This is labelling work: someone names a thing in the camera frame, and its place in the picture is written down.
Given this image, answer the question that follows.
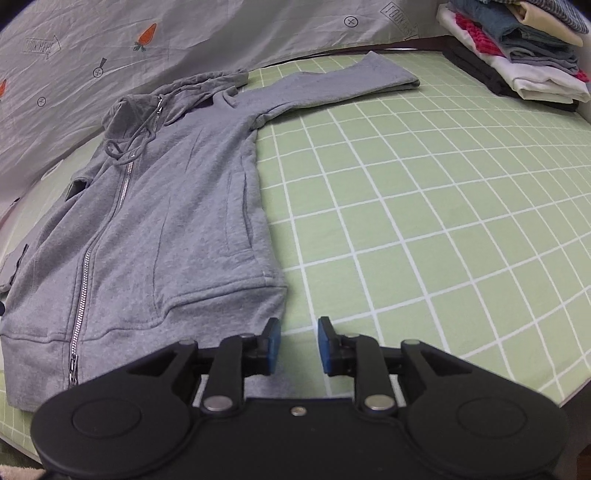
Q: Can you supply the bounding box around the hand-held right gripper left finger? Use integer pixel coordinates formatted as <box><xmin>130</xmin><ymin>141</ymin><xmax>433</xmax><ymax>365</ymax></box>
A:
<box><xmin>126</xmin><ymin>317</ymin><xmax>281</xmax><ymax>413</ymax></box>

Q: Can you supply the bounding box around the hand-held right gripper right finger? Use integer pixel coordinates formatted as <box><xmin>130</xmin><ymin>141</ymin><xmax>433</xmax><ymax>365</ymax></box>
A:
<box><xmin>317</xmin><ymin>316</ymin><xmax>468</xmax><ymax>413</ymax></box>

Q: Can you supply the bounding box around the grey zip hoodie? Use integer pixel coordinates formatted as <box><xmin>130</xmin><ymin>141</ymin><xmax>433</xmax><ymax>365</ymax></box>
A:
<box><xmin>0</xmin><ymin>51</ymin><xmax>421</xmax><ymax>411</ymax></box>

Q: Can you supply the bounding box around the stack of folded clothes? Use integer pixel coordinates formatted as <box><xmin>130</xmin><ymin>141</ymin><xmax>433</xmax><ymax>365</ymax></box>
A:
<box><xmin>436</xmin><ymin>0</ymin><xmax>591</xmax><ymax>113</ymax></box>

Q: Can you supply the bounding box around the grey carrot print curtain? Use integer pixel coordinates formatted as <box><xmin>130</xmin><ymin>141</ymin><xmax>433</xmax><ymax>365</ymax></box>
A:
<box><xmin>0</xmin><ymin>0</ymin><xmax>445</xmax><ymax>217</ymax></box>

